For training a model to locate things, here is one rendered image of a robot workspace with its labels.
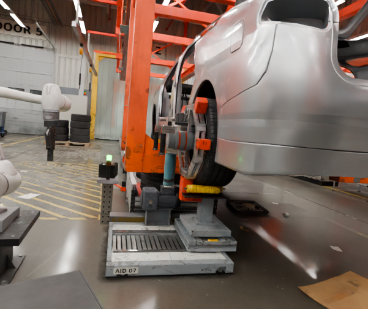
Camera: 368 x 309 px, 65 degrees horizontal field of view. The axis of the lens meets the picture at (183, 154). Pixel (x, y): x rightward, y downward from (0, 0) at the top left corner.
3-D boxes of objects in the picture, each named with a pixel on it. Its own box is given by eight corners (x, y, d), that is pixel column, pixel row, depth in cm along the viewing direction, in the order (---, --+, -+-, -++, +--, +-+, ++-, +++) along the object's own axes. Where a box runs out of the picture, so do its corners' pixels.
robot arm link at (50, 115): (40, 109, 164) (40, 119, 164) (56, 110, 165) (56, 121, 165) (46, 111, 173) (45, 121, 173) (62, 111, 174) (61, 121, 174)
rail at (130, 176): (139, 208, 269) (141, 184, 267) (129, 207, 267) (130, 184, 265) (128, 167, 508) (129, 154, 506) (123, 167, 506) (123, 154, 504)
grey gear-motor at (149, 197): (188, 229, 249) (192, 189, 246) (139, 228, 240) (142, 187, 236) (184, 222, 267) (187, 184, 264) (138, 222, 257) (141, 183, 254)
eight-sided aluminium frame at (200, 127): (201, 184, 195) (209, 102, 190) (191, 183, 194) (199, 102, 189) (183, 170, 248) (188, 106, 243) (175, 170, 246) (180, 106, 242)
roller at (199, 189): (223, 194, 213) (223, 186, 213) (184, 193, 206) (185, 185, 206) (220, 192, 219) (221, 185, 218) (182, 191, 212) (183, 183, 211)
